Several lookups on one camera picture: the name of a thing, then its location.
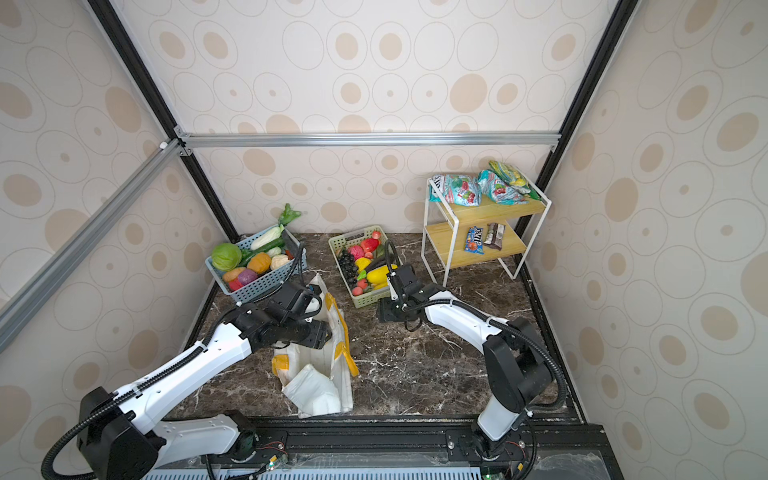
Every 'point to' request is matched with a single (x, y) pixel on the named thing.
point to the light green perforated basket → (374, 241)
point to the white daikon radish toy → (274, 234)
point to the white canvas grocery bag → (318, 381)
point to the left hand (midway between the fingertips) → (328, 330)
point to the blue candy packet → (474, 240)
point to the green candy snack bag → (462, 190)
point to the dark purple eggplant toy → (362, 275)
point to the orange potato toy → (259, 263)
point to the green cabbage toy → (226, 256)
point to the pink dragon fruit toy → (356, 251)
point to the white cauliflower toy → (278, 260)
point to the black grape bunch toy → (348, 267)
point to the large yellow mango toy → (378, 276)
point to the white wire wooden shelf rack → (455, 234)
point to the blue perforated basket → (242, 294)
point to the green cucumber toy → (244, 260)
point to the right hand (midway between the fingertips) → (386, 311)
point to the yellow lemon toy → (362, 263)
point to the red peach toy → (357, 291)
